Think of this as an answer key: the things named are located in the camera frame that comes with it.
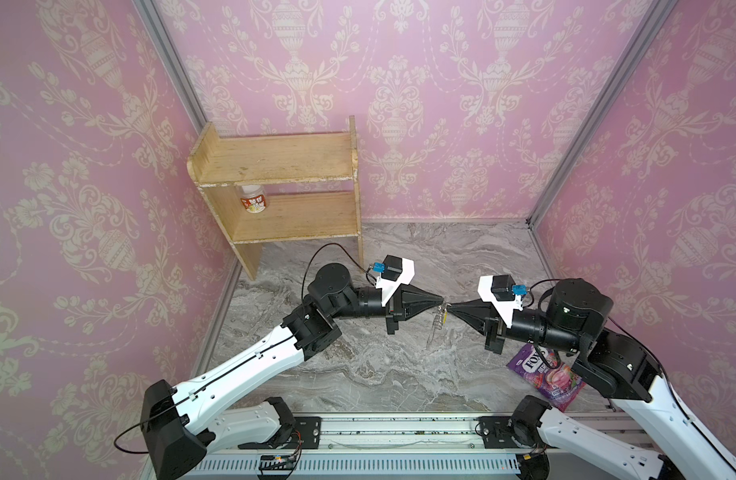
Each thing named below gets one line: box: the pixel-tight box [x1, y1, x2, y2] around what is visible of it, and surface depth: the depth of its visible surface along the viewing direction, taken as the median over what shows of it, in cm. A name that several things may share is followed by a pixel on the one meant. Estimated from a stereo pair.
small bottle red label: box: [240, 184, 267, 213], surface depth 94 cm
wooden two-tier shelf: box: [186, 116, 364, 281], surface depth 86 cm
